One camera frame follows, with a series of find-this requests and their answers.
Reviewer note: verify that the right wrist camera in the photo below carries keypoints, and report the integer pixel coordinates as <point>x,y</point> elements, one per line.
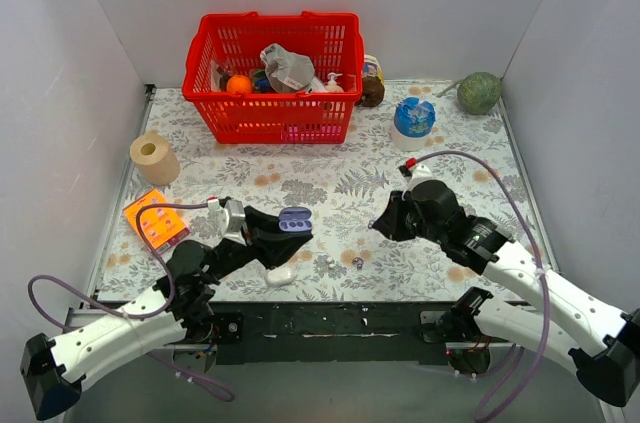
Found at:
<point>414,173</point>

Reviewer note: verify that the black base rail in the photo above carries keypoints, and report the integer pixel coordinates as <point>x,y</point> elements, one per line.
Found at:
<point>319,332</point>

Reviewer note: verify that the floral table mat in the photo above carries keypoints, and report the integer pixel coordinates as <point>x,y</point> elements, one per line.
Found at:
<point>346,186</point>

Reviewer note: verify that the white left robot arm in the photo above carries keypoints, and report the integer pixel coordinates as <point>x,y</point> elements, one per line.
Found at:
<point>176,307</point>

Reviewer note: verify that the grey crumpled bag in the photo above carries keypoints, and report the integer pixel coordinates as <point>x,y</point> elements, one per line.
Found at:
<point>287,72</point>

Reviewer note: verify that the purple earbud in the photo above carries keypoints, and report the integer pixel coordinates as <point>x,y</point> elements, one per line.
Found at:
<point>358,262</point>

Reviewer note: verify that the orange fruit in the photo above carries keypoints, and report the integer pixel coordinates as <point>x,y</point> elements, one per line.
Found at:
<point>239,84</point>

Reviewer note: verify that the beige paper roll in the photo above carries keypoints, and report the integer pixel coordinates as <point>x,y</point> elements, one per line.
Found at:
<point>155,159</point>

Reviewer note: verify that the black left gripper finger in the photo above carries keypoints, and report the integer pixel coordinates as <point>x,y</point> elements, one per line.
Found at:
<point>276,249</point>
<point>258,224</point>

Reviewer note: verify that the red plastic shopping basket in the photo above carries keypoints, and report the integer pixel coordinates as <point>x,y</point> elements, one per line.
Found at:
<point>234,41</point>

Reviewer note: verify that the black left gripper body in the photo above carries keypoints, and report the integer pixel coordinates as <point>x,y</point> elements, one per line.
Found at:
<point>255,234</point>

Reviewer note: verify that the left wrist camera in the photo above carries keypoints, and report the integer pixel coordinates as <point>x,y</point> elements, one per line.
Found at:
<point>227,219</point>

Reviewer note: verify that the green melon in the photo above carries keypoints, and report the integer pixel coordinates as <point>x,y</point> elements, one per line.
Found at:
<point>477,94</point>

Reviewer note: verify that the blue lidded white jar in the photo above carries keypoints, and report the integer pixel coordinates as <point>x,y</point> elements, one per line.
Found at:
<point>412,123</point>

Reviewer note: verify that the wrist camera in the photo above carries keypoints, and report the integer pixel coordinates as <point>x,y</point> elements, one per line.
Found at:
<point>227,219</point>
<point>414,173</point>

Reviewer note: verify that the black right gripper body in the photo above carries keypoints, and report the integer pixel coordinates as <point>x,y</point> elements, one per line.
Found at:
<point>400,216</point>

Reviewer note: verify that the brown jar with label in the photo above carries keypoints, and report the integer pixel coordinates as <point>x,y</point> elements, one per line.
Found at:
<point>373,89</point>

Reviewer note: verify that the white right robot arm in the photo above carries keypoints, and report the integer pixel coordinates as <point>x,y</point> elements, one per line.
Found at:
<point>599,342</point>

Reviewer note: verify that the white pump bottle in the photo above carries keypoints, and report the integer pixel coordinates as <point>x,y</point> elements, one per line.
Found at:
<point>332,85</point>

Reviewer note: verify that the purple earbud charging case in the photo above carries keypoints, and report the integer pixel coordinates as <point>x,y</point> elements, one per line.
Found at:
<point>295,220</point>

